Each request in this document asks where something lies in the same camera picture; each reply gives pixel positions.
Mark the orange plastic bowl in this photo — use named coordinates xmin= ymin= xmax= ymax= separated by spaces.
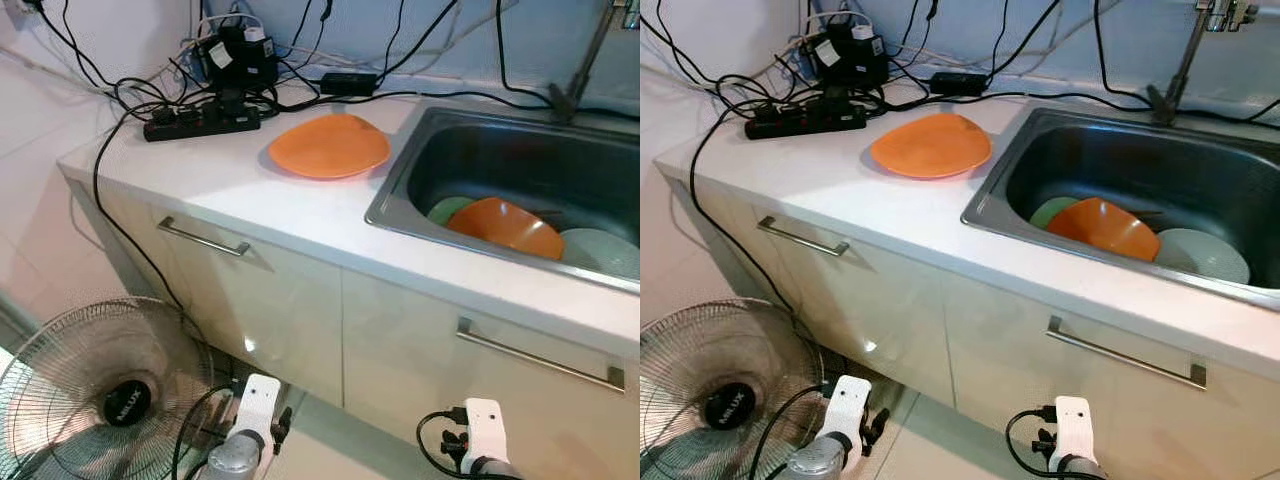
xmin=1047 ymin=197 xmax=1163 ymax=263
xmin=445 ymin=197 xmax=566 ymax=261

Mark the orange plastic plate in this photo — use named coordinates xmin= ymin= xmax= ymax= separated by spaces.
xmin=267 ymin=113 xmax=392 ymax=181
xmin=870 ymin=112 xmax=993 ymax=181

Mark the stainless steel kitchen sink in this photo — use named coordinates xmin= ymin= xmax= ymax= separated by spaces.
xmin=962 ymin=107 xmax=1280 ymax=311
xmin=365 ymin=103 xmax=641 ymax=294

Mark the cream cabinet door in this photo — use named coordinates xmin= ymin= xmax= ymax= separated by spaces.
xmin=95 ymin=185 xmax=346 ymax=409
xmin=340 ymin=268 xmax=641 ymax=480
xmin=700 ymin=185 xmax=946 ymax=409
xmin=940 ymin=270 xmax=1280 ymax=480

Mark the metal cage floor fan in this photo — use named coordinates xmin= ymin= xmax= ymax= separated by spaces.
xmin=0 ymin=297 xmax=236 ymax=480
xmin=640 ymin=297 xmax=826 ymax=480

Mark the green plate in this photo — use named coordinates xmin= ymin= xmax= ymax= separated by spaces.
xmin=427 ymin=196 xmax=479 ymax=226
xmin=1030 ymin=196 xmax=1081 ymax=229

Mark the pale white bowl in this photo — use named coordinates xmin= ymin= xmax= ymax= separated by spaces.
xmin=560 ymin=228 xmax=641 ymax=281
xmin=1155 ymin=228 xmax=1251 ymax=285

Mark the black power strip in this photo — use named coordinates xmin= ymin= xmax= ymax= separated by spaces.
xmin=745 ymin=98 xmax=868 ymax=141
xmin=143 ymin=100 xmax=263 ymax=143

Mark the dark sink faucet pole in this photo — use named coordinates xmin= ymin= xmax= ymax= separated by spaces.
xmin=1147 ymin=0 xmax=1213 ymax=126
xmin=548 ymin=0 xmax=619 ymax=124

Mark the small black adapter box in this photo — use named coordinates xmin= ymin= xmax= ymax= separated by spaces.
xmin=930 ymin=70 xmax=989 ymax=97
xmin=320 ymin=72 xmax=379 ymax=98

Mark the black power adapter block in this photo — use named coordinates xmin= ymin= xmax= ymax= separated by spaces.
xmin=195 ymin=22 xmax=281 ymax=93
xmin=805 ymin=20 xmax=889 ymax=91

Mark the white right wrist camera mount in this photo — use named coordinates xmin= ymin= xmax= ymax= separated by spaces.
xmin=1053 ymin=397 xmax=1098 ymax=461
xmin=462 ymin=398 xmax=511 ymax=463

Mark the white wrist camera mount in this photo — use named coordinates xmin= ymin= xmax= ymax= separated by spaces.
xmin=235 ymin=374 xmax=283 ymax=441
xmin=462 ymin=398 xmax=511 ymax=463
xmin=1053 ymin=397 xmax=1098 ymax=461
xmin=830 ymin=375 xmax=873 ymax=441

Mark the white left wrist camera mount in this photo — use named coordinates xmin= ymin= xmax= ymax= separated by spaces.
xmin=830 ymin=375 xmax=873 ymax=441
xmin=235 ymin=374 xmax=283 ymax=441

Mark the long metal cabinet handle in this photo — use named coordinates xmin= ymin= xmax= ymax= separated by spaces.
xmin=457 ymin=317 xmax=626 ymax=393
xmin=1047 ymin=315 xmax=1208 ymax=391

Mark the short metal cabinet handle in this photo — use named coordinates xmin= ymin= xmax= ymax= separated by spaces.
xmin=157 ymin=215 xmax=251 ymax=258
xmin=757 ymin=215 xmax=851 ymax=258

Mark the black power strip cord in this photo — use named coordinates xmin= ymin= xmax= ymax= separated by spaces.
xmin=690 ymin=105 xmax=801 ymax=331
xmin=93 ymin=105 xmax=201 ymax=331

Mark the black counter cable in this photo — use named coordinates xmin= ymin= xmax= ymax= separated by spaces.
xmin=375 ymin=88 xmax=641 ymax=123
xmin=986 ymin=88 xmax=1280 ymax=126

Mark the black wall cable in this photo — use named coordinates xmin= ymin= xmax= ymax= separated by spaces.
xmin=376 ymin=0 xmax=463 ymax=79
xmin=494 ymin=0 xmax=554 ymax=104
xmin=1091 ymin=0 xmax=1153 ymax=104
xmin=983 ymin=0 xmax=1064 ymax=77

